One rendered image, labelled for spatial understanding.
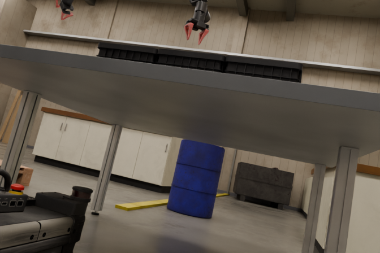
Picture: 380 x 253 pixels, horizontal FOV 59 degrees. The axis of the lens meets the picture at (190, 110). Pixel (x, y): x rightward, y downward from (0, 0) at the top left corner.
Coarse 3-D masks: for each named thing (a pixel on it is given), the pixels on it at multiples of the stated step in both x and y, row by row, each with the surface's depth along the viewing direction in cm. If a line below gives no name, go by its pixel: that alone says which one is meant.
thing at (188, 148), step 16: (192, 144) 352; (208, 144) 350; (192, 160) 347; (208, 160) 347; (176, 176) 354; (192, 176) 344; (208, 176) 346; (176, 192) 348; (192, 192) 341; (208, 192) 346; (176, 208) 342; (192, 208) 338; (208, 208) 346
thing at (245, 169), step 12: (240, 168) 757; (252, 168) 755; (264, 168) 753; (276, 168) 780; (240, 180) 752; (252, 180) 750; (264, 180) 748; (276, 180) 746; (288, 180) 744; (240, 192) 747; (252, 192) 745; (264, 192) 744; (276, 192) 742; (288, 192) 740; (276, 204) 761; (288, 204) 735
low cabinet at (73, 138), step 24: (48, 120) 594; (72, 120) 580; (96, 120) 562; (48, 144) 583; (72, 144) 569; (96, 144) 556; (120, 144) 543; (144, 144) 531; (168, 144) 520; (72, 168) 566; (96, 168) 546; (120, 168) 534; (144, 168) 522; (168, 168) 525; (168, 192) 544
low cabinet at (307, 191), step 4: (308, 180) 734; (312, 180) 642; (308, 184) 717; (304, 188) 812; (308, 188) 700; (304, 192) 791; (308, 192) 684; (304, 196) 771; (308, 196) 669; (304, 200) 749; (308, 200) 653; (304, 204) 731; (308, 204) 639; (304, 208) 714; (304, 212) 709
